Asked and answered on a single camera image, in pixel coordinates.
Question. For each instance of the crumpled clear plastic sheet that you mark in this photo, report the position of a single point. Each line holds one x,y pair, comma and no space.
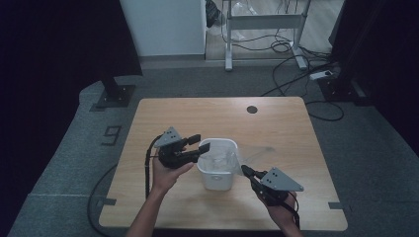
242,7

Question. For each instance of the white power strip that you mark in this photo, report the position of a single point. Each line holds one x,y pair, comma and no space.
320,75

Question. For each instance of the black round table grommet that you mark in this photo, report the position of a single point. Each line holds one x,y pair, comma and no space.
252,109

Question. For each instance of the person's left hand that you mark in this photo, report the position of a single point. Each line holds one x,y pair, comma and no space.
164,179

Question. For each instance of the black curtain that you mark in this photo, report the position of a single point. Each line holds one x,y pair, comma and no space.
49,49
388,49

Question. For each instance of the white plastic bin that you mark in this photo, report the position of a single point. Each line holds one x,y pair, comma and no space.
217,181

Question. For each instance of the grey tape strip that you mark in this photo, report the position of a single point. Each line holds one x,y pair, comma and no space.
335,205
110,201

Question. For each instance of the person's right hand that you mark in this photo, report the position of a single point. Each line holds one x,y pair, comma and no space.
285,214

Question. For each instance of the dark bag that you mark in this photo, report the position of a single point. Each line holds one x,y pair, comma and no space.
212,13

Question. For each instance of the white cabinet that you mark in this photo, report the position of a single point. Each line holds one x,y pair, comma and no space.
164,26

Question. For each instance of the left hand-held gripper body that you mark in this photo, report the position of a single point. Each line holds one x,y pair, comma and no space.
173,154

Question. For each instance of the black stand base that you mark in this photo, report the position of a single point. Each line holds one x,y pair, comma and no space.
342,90

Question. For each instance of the black stand with base plate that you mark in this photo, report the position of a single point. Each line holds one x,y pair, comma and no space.
115,95

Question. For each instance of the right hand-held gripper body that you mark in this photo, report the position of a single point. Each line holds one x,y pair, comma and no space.
278,184

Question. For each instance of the white metal desk frame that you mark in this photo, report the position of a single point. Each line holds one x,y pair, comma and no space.
263,21

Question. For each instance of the clear plastic bag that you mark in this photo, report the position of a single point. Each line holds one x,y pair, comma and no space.
220,159

